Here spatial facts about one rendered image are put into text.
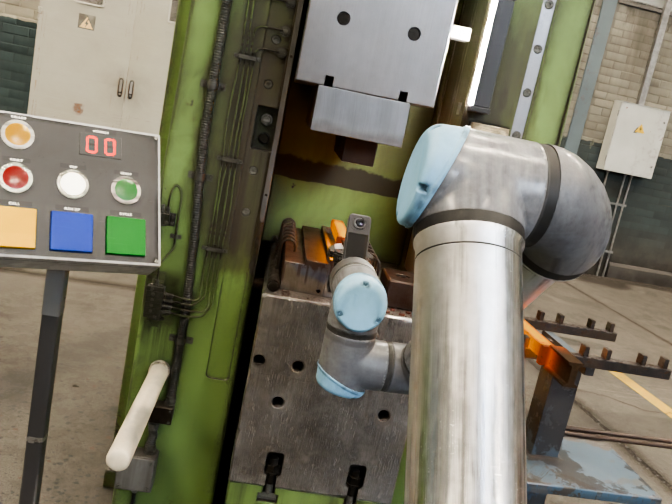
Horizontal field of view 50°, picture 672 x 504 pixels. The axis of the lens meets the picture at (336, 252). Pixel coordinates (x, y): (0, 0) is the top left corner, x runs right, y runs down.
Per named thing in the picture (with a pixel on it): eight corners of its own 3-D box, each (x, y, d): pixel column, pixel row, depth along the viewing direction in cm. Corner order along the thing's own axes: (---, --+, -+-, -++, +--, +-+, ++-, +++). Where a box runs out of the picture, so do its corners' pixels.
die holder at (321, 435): (391, 505, 166) (434, 323, 157) (227, 481, 162) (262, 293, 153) (366, 402, 220) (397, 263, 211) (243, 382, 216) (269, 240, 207)
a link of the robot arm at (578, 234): (652, 142, 80) (438, 353, 137) (549, 120, 78) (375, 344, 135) (670, 232, 74) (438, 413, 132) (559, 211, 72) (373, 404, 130)
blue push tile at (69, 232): (92, 251, 134) (93, 213, 136) (50, 249, 130) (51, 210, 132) (90, 254, 136) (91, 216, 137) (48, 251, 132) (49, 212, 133)
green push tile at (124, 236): (146, 256, 139) (146, 218, 141) (106, 253, 135) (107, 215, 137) (143, 258, 141) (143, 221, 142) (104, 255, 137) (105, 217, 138)
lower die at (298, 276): (367, 304, 161) (375, 268, 159) (279, 288, 159) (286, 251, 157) (351, 261, 202) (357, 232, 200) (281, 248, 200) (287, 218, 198)
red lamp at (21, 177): (24, 192, 130) (27, 169, 129) (-3, 187, 130) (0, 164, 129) (30, 190, 133) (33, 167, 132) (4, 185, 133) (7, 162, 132)
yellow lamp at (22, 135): (26, 148, 132) (28, 125, 131) (0, 144, 132) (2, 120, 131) (32, 147, 135) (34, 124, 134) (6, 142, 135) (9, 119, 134)
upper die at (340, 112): (401, 148, 154) (411, 103, 152) (309, 129, 152) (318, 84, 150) (378, 136, 195) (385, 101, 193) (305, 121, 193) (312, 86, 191)
